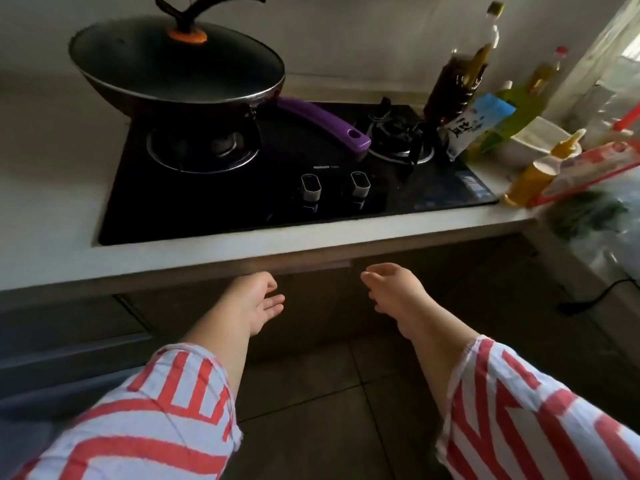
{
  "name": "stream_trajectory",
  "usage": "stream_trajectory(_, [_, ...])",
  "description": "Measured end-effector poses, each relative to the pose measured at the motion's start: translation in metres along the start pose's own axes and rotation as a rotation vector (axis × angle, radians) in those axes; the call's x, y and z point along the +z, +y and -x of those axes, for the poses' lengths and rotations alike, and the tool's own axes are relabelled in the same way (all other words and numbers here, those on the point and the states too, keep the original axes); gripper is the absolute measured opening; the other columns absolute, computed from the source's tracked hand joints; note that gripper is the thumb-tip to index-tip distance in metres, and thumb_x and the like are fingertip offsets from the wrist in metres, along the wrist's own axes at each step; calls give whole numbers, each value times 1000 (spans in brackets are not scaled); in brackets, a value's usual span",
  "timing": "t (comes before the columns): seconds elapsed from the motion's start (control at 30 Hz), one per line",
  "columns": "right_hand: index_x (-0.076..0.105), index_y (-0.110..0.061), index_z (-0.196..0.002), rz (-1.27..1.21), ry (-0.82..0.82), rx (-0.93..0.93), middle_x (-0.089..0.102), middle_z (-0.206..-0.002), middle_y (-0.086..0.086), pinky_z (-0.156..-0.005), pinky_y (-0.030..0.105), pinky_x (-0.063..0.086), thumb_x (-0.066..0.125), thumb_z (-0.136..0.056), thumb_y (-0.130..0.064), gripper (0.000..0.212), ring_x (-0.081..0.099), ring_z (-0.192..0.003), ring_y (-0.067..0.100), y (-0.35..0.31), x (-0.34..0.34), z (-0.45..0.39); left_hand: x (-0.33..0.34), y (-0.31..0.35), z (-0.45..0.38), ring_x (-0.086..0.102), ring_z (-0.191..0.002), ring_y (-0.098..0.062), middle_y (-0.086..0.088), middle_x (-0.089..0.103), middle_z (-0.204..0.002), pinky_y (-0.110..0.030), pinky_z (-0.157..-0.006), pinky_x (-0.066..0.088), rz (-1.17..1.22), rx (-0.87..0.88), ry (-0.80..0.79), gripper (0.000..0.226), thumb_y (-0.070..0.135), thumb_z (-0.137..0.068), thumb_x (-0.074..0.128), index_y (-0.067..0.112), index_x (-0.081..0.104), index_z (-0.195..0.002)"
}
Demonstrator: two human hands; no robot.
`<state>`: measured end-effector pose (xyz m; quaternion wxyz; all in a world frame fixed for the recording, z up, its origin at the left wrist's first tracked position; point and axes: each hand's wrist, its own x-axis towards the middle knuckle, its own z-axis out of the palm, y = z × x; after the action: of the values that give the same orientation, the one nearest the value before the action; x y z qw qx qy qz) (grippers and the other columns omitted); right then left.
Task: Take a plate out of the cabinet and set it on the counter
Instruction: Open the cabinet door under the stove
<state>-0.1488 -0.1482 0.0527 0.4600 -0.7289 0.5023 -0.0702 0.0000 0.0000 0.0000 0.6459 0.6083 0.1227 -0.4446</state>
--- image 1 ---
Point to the blue white seasoning packet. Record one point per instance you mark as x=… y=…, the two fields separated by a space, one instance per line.
x=475 y=124

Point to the round gas burner under wok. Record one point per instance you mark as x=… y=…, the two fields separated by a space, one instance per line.
x=200 y=152

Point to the person's right forearm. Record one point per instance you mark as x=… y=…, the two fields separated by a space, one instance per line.
x=437 y=359

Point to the red capped yellow bottle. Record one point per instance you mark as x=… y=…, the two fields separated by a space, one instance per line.
x=545 y=72

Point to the red white striped left sleeve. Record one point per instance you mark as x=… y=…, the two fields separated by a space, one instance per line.
x=150 y=419

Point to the white bowl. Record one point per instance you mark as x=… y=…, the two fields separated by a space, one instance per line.
x=542 y=134

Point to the person's right hand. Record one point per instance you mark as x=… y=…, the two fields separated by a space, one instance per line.
x=400 y=299

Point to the person's right thumb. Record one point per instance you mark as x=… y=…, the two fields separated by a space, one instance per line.
x=382 y=268

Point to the plastic bag of greens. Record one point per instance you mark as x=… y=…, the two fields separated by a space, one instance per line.
x=595 y=219

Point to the person's left thumb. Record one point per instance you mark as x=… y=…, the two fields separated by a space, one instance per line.
x=266 y=280

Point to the grey cabinet drawers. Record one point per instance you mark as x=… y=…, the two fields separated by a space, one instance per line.
x=65 y=344

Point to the black glass gas stove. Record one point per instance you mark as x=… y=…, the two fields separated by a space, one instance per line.
x=225 y=204

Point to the person's left forearm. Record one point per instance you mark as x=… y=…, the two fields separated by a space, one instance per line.
x=220 y=344

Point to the silver stove knob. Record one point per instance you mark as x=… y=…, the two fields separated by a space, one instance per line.
x=311 y=187
x=360 y=183

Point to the red white striped sleeve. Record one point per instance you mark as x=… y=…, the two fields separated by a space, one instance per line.
x=525 y=424
x=150 y=419

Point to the person's left hand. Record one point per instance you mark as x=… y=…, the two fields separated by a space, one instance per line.
x=247 y=302

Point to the green plastic bottle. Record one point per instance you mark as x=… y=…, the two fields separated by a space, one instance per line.
x=520 y=112

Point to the tall dark oil bottle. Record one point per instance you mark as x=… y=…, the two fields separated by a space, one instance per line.
x=452 y=92

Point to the dark cabinet door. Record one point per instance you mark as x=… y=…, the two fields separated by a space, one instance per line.
x=325 y=304

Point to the yellow squeeze bottle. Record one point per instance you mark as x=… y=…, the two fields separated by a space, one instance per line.
x=537 y=177

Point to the red white striped right sleeve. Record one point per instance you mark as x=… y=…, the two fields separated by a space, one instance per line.
x=525 y=424

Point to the red white food package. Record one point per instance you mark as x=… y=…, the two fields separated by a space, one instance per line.
x=590 y=169

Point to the gas burner with black grate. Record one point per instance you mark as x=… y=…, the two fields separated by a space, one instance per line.
x=400 y=137

